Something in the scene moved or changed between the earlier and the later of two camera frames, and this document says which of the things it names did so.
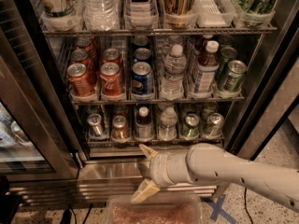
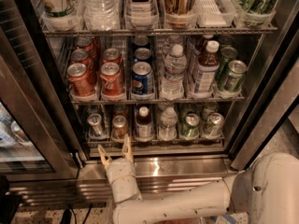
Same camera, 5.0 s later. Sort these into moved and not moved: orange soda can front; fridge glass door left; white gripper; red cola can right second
Moved: white gripper
Not moved: orange soda can front; fridge glass door left; red cola can right second
